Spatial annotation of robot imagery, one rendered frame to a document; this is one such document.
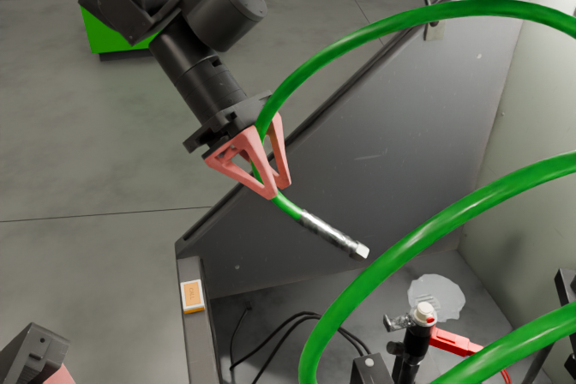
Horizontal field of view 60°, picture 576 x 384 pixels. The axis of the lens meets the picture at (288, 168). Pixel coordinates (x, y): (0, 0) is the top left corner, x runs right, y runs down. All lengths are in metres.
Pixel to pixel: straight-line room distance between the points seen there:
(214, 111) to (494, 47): 0.45
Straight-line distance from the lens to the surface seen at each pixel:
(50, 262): 2.32
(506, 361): 0.31
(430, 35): 0.74
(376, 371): 0.69
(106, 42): 3.78
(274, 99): 0.49
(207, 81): 0.52
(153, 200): 2.47
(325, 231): 0.58
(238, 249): 0.86
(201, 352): 0.74
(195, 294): 0.78
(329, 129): 0.75
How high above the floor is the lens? 1.57
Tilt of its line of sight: 37 degrees down
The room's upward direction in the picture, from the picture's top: straight up
